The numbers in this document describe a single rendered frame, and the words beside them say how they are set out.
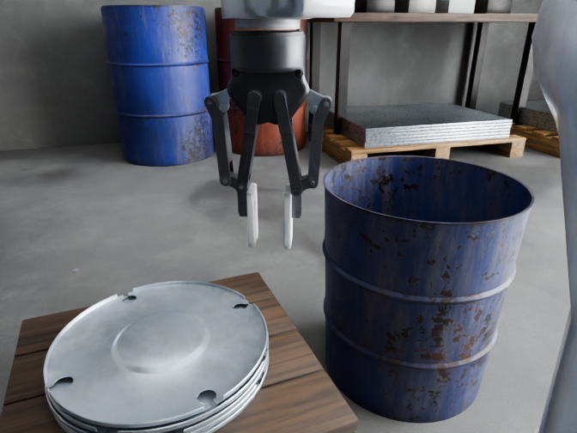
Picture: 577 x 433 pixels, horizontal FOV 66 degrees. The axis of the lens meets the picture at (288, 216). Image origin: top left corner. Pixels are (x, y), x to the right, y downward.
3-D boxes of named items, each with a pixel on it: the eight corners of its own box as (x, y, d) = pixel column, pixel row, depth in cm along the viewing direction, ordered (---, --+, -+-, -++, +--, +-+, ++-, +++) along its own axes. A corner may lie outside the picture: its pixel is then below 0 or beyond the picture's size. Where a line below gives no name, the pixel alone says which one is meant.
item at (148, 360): (24, 330, 63) (23, 326, 63) (205, 267, 80) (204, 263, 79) (81, 480, 42) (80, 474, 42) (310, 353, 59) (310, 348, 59)
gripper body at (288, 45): (312, 27, 47) (309, 116, 50) (232, 27, 47) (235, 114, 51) (309, 29, 40) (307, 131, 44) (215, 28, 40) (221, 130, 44)
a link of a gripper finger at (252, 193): (252, 192, 49) (245, 192, 49) (254, 247, 52) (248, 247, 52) (256, 182, 52) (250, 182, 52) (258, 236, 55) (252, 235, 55)
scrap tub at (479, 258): (428, 302, 136) (450, 150, 117) (531, 406, 99) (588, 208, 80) (297, 326, 126) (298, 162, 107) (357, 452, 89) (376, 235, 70)
